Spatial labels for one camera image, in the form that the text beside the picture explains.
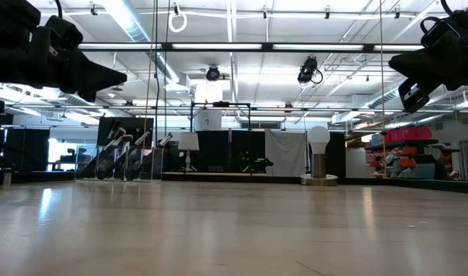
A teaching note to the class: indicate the red storage bin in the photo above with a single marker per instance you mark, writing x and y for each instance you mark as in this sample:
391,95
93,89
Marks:
406,134
390,137
423,133

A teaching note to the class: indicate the blue box with plants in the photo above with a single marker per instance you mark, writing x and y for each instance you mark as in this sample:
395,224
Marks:
67,158

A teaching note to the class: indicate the black pipe frame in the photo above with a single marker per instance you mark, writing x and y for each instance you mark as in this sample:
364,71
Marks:
191,119

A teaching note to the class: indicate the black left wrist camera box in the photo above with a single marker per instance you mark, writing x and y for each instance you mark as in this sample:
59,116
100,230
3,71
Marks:
65,32

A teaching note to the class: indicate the black table edge rail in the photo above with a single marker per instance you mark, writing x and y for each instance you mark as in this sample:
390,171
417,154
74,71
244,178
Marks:
410,183

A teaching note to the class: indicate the small grey cup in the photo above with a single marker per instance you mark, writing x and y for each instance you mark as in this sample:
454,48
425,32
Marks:
7,178

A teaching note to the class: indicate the black hanging camera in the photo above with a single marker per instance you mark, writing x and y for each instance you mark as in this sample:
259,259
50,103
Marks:
308,71

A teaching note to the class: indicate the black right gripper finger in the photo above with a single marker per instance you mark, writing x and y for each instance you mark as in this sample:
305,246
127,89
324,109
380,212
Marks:
425,65
413,96

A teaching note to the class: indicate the black monitor screen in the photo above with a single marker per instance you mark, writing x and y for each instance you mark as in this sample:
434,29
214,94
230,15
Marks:
141,124

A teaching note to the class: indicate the black overhead frame bar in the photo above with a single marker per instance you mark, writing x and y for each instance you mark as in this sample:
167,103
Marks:
268,47

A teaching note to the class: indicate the black tall panel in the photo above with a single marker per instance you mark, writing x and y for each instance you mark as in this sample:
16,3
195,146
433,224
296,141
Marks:
337,161

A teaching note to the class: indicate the blue storage bin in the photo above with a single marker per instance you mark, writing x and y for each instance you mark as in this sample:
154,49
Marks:
377,140

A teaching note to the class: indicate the clear acrylic container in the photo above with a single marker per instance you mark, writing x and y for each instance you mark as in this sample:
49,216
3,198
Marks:
157,172

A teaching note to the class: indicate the black room divider panel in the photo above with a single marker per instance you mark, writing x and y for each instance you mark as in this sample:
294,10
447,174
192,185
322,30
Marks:
27,149

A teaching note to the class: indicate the black ceiling dome camera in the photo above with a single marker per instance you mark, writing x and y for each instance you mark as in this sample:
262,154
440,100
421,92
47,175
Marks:
213,73

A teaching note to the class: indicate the grey hanging cloth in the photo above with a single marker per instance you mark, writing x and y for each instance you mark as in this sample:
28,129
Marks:
287,153

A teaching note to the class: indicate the black backdrop curtain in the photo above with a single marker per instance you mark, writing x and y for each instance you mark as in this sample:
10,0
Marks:
218,149

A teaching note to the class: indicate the white light bulb lamp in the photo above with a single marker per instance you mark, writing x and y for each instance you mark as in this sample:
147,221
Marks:
318,140

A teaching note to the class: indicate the black storage shelf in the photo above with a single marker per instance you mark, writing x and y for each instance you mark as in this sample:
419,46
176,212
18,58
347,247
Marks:
402,143

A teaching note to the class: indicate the background black robot arm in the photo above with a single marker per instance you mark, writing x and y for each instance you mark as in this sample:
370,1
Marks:
260,163

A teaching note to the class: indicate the white-shade table lamp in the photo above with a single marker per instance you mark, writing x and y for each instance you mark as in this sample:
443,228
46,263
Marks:
188,142

